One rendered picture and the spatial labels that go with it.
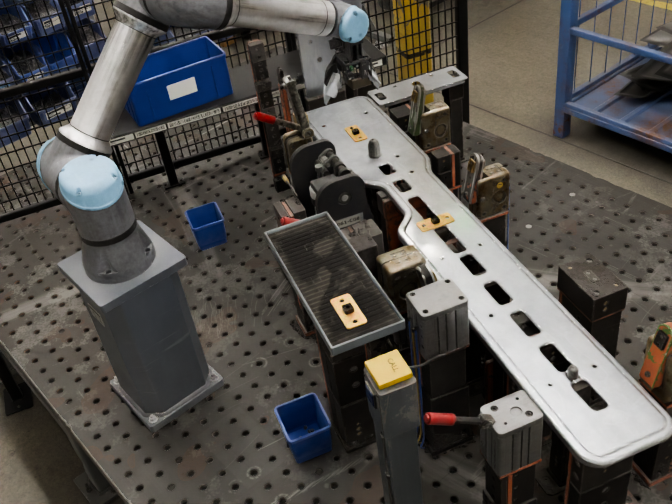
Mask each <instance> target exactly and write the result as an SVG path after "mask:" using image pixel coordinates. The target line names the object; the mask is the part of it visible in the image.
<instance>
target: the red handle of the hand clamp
mask: <svg viewBox="0 0 672 504"><path fill-rule="evenodd" d="M254 119H255V120H258V121H261V122H265V123H269V124H277V125H280V126H284V127H288V128H291V129H295V130H299V131H302V129H301V126H300V124H297V123H293V122H290V121H286V120H283V119H279V118H276V117H275V116H272V115H268V114H265V113H261V112H258V111H257V112H256V113H254Z"/></svg>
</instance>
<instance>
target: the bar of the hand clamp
mask: <svg viewBox="0 0 672 504"><path fill-rule="evenodd" d="M282 80H283V83H282V85H281V86H279V88H280V90H282V89H284V90H285V89H286V92H287V95H288V98H289V100H290V103H291V106H292V109H293V112H294V115H295V117H296V120H297V123H298V124H300V126H301V129H302V131H303V130H304V129H305V128H307V127H310V126H309V123H308V120H307V117H306V114H305V111H304V108H303V105H302V102H301V99H300V96H299V93H298V90H297V87H296V84H297V82H299V83H300V84H304V82H305V80H304V77H303V75H302V74H300V73H298V74H297V79H295V78H293V79H291V76H290V75H288V76H285V77H283V78H282ZM302 131H300V132H301V134H302Z"/></svg>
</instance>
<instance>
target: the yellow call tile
mask: <svg viewBox="0 0 672 504"><path fill-rule="evenodd" d="M365 367H366V368H367V370H368V372H369V373H370V375H371V377H372V378H373V380H374V382H375V383H376V385H377V386H378V388H379V389H380V390H381V389H384V388H386V387H389V386H391V385H394V384H396V383H399V382H401V381H404V380H406V379H409V378H411V377H413V373H412V371H411V369H410V368H409V367H408V365H407V364H406V362H405V361H404V359H403V358H402V356H401V355H400V353H399V352H398V350H397V349H396V350H393V351H391V352H388V353H386V354H383V355H380V356H378V357H375V358H373V359H370V360H367V361H365Z"/></svg>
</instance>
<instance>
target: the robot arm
mask: <svg viewBox="0 0 672 504"><path fill-rule="evenodd" d="M113 9H114V12H115V15H116V20H115V22H114V25H113V27H112V29H111V31H110V34H109V36H108V38H107V40H106V43H105V45H104V47H103V50H102V52H101V54H100V56H99V59H98V61H97V63H96V65H95V68H94V70H93V72H92V74H91V77H90V79H89V81H88V84H87V86H86V88H85V90H84V93H83V95H82V97H81V99H80V102H79V104H78V106H77V109H76V111H75V113H74V115H73V118H72V120H71V122H70V123H69V124H68V125H65V126H62V127H60V128H59V130H58V132H57V135H56V136H55V137H53V138H52V139H51V140H48V141H46V142H45V143H44V144H43V146H42V147H41V149H40V150H39V153H38V156H37V170H38V173H39V176H40V177H41V180H42V182H43V183H44V185H45V186H46V187H47V188H48V189H49V190H50V191H51V192H52V193H53V194H54V195H55V196H56V197H57V198H58V199H59V200H60V202H61V203H62V204H63V205H64V206H65V207H66V208H67V209H68V211H69V212H70V214H71V215H72V217H73V220H74V222H75V225H76V227H77V229H78V232H79V234H80V237H81V239H82V264H83V267H84V270H85V272H86V274H87V276H88V277H89V278H90V279H91V280H93V281H95V282H97V283H102V284H116V283H121V282H125V281H128V280H130V279H133V278H135V277H137V276H139V275H140V274H142V273H143V272H144V271H146V270H147V269H148V268H149V267H150V266H151V264H152V263H153V261H154V259H155V256H156V251H155V247H154V245H153V242H152V240H151V238H150V237H149V236H148V235H147V234H146V232H145V231H144V230H143V229H142V228H141V226H140V225H139V224H138V223H137V221H136V218H135V215H134V212H133V209H132V206H131V204H130V201H129V198H128V195H127V192H126V189H125V186H124V181H123V177H122V175H121V173H120V171H119V170H118V168H117V166H116V164H115V163H114V162H113V161H112V160H111V159H109V158H110V156H111V154H112V148H111V146H110V143H109V140H110V138H111V136H112V133H113V131H114V129H115V127H116V125H117V122H118V120H119V118H120V116H121V114H122V111H123V109H124V107H125V105H126V103H127V100H128V98H129V96H130V94H131V92H132V89H133V87H134V85H135V83H136V81H137V78H138V76H139V74H140V72H141V69H142V67H143V65H144V63H145V61H146V58H147V56H148V54H149V52H150V50H151V47H152V45H153V43H154V41H155V39H156V38H157V37H158V36H161V35H164V34H166V33H167V31H168V29H169V26H170V25H171V26H175V27H183V28H197V29H211V30H224V29H225V28H226V27H227V26H233V27H243V28H252V29H261V30H270V31H279V32H289V33H298V34H307V35H316V36H326V37H333V39H331V40H329V45H330V49H331V50H332V49H335V50H338V51H335V54H334V56H333V58H332V60H331V62H330V63H329V64H328V66H327V68H326V71H325V78H324V103H325V105H327V104H328V102H329V100H330V97H332V98H335V97H336V96H337V93H338V90H337V84H338V82H339V79H340V74H338V73H337V72H338V70H339V71H341V72H342V73H343V80H344V81H345V82H346V83H347V84H348V80H351V79H354V78H355V79H356V78H360V77H361V78H362V79H364V78H368V79H369V80H370V81H371V83H372V84H373V85H374V86H375V87H376V88H377V90H379V84H381V83H380V81H379V80H378V77H377V74H376V71H375V70H374V68H373V64H372V60H371V57H370V56H369V55H368V54H367V53H366V52H365V51H364V50H363V49H362V44H361V43H364V41H363V38H364V37H365V35H366V34H367V31H368V29H369V19H368V16H367V14H366V13H365V12H364V11H363V10H362V4H361V0H115V2H114V4H113Z"/></svg>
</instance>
